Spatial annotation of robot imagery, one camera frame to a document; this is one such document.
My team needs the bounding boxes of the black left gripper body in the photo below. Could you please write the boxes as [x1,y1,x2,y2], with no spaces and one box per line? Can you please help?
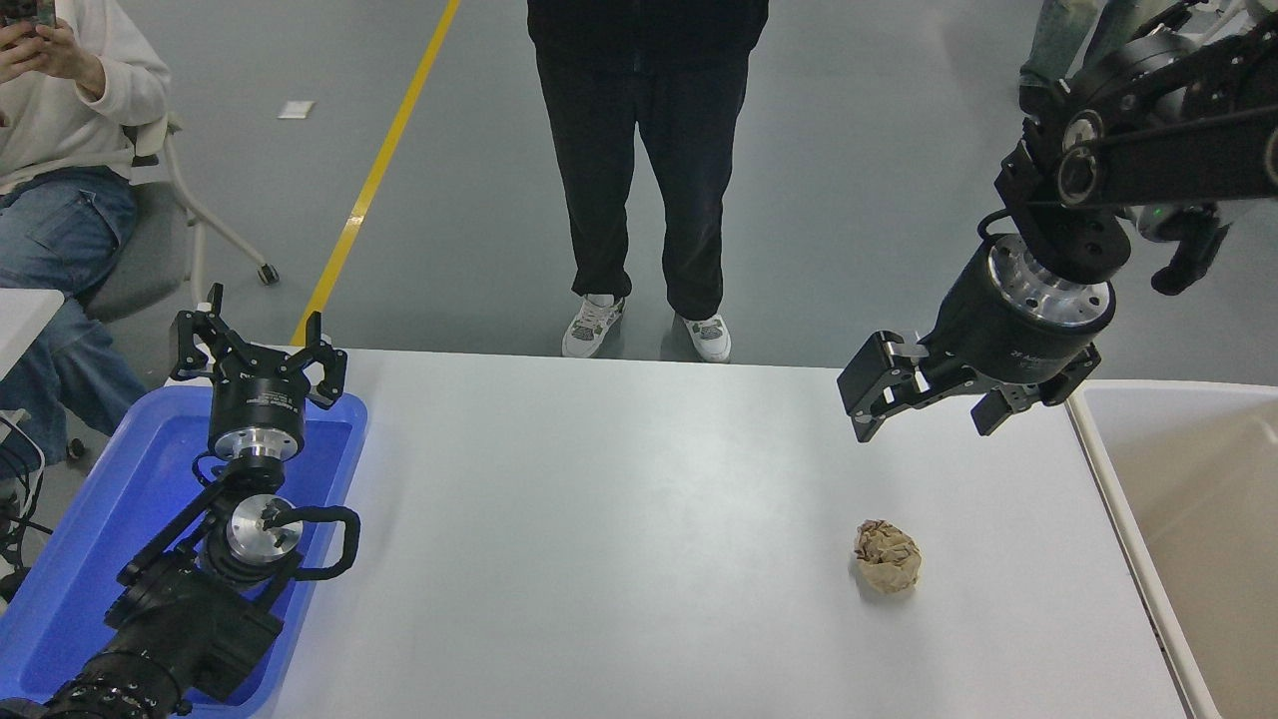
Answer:
[208,346,314,438]

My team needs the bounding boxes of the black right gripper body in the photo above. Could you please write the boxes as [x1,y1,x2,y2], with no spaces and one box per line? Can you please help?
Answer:
[921,248,1104,388]

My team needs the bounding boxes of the tan paper ball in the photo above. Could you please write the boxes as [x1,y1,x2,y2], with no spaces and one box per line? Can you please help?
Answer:
[853,519,923,596]

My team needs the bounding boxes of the dark phone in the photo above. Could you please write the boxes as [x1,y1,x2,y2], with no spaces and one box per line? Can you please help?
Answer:
[0,0,56,33]

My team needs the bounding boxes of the seated person's left hand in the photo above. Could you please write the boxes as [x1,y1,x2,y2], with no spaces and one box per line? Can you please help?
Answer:
[30,25,106,101]

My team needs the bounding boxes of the seated person's right hand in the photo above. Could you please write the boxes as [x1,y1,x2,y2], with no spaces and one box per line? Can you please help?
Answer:
[0,25,46,86]

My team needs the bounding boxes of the grey wheeled chair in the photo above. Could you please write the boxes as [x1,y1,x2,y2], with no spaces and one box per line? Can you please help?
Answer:
[85,115,281,323]

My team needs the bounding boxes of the small white side table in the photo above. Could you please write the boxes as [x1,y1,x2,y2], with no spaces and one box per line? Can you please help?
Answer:
[0,288,66,380]

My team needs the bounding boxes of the blue plastic tray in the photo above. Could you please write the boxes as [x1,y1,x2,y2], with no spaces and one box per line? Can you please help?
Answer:
[0,384,368,719]

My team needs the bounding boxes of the seated person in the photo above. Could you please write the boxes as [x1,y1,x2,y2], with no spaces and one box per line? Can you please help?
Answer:
[0,0,173,465]

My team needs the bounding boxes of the large pale bin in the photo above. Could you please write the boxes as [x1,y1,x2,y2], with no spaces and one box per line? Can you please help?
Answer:
[1065,377,1278,719]

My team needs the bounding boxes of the walking person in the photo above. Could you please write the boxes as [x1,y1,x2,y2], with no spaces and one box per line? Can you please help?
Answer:
[1018,0,1149,113]

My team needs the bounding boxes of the standing person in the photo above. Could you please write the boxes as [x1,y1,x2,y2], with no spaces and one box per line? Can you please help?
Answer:
[526,0,770,362]

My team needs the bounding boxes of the black cable bundle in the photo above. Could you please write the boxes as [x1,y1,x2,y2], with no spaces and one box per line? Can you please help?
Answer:
[0,414,51,600]

